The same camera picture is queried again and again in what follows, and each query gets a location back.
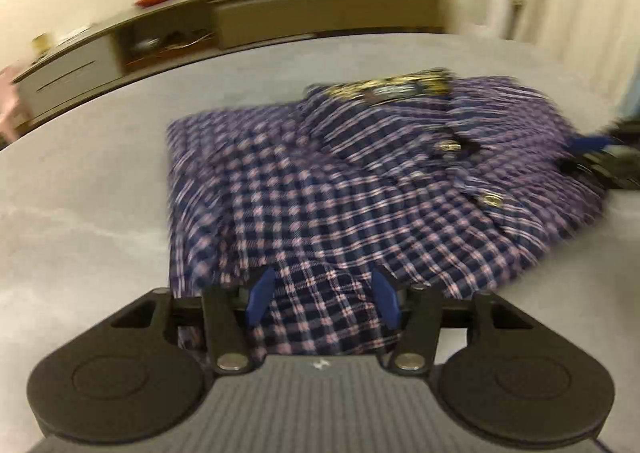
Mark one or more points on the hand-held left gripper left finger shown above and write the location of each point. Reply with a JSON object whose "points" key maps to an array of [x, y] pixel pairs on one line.
{"points": [[260, 295]]}

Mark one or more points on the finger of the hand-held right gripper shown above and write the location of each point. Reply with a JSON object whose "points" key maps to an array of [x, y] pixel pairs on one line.
{"points": [[607, 172], [592, 144]]}

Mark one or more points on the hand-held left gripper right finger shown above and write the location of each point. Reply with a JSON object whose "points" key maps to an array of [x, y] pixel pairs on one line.
{"points": [[386, 295]]}

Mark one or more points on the blue plaid shirt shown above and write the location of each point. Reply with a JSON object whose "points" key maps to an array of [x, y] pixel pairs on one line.
{"points": [[350, 183]]}

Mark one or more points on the wooden tray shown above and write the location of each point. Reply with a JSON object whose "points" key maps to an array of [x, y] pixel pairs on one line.
{"points": [[187, 40]]}

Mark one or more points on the small white container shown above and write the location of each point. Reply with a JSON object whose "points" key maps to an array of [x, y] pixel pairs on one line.
{"points": [[145, 44]]}

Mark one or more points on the long grey sideboard cabinet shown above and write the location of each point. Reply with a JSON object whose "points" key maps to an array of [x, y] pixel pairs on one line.
{"points": [[280, 15]]}

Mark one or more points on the pink plastic chair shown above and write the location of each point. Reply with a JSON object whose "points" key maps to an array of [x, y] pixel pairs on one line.
{"points": [[7, 103]]}

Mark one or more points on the gold cup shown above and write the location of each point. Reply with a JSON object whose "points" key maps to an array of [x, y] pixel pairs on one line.
{"points": [[41, 42]]}

